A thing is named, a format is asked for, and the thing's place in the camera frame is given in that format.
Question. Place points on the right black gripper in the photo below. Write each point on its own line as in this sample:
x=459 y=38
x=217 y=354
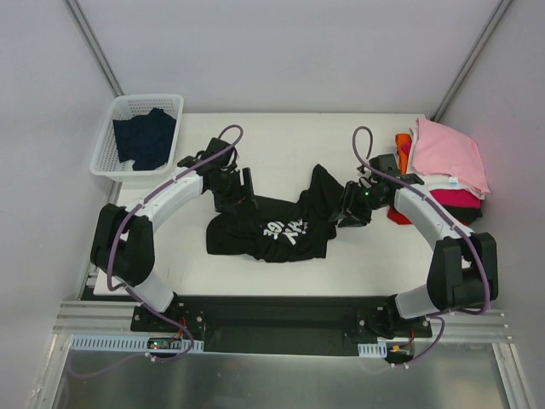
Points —
x=351 y=201

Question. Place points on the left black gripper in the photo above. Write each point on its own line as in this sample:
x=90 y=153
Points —
x=246 y=184

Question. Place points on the red t shirt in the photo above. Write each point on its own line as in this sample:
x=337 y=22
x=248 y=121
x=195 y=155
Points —
x=397 y=217

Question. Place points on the pink t shirt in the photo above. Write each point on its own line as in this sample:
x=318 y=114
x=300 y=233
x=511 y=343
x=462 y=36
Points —
x=440 y=150

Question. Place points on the magenta t shirt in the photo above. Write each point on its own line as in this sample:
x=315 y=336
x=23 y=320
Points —
x=458 y=197

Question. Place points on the white plastic laundry basket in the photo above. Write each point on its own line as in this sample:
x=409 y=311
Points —
x=105 y=161

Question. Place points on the white t shirt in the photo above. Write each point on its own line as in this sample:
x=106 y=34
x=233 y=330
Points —
x=443 y=181

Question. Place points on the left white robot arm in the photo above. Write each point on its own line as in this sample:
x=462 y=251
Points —
x=123 y=245

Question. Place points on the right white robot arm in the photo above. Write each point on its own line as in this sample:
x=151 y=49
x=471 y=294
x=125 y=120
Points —
x=463 y=271

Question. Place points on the navy blue t shirt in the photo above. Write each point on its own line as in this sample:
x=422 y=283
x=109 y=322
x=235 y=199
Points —
x=145 y=139

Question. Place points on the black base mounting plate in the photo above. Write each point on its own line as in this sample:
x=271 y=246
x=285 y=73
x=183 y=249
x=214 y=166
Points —
x=322 y=326

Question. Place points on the right white cable duct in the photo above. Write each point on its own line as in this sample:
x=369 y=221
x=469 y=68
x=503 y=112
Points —
x=372 y=350

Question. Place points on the white cable duct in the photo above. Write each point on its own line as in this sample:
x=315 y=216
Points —
x=372 y=350
x=137 y=344

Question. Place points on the aluminium frame rail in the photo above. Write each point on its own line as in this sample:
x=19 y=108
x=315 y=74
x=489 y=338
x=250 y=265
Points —
x=114 y=318

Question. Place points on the left white cable duct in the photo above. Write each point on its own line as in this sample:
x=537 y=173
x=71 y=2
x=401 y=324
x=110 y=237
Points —
x=137 y=344

